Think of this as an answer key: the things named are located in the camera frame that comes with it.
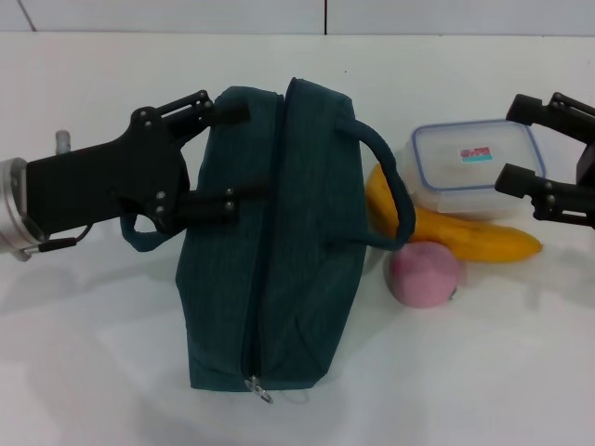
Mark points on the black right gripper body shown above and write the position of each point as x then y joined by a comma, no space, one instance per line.
588,162

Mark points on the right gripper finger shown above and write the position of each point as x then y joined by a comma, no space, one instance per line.
548,195
534,109

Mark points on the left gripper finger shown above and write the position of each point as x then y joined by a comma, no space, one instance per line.
223,114
209,204

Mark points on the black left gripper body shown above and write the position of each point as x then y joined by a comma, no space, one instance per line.
107,172

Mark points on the yellow banana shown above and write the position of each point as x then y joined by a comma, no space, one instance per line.
479,241

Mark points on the teal insulated lunch bag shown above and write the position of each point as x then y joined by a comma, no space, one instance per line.
297,209

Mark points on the clear plastic food container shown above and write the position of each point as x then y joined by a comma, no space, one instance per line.
446,153

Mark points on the pink peach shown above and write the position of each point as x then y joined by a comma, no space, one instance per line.
420,276

